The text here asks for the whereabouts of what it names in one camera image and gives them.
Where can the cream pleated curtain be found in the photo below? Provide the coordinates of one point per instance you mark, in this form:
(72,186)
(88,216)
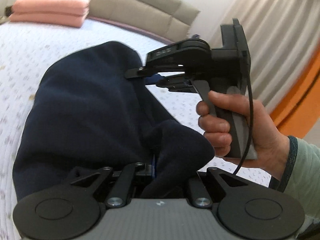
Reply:
(270,30)

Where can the navy garment with white stripes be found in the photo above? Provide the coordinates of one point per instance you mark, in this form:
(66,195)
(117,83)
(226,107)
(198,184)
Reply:
(87,105)

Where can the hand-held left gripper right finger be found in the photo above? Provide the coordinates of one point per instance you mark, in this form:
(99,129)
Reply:
(197,191)

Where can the folded pink blanket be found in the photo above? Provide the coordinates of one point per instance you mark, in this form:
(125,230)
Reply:
(50,11)

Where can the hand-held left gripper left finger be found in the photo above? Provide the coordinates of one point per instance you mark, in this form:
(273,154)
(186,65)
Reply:
(125,185)

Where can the orange wooden panel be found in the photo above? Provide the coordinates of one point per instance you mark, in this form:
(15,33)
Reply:
(300,105)

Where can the person's right forearm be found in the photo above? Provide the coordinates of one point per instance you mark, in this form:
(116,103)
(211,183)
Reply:
(305,180)

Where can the person's right hand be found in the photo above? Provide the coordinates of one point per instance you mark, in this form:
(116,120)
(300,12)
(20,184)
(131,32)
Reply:
(265,140)

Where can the floral quilted bed sheet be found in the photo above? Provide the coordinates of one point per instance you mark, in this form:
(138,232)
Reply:
(20,67)

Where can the beige padded headboard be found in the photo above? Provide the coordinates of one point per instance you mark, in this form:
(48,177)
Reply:
(140,5)

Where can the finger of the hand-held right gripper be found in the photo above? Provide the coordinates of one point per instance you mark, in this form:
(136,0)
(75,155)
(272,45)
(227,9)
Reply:
(172,83)
(150,72)

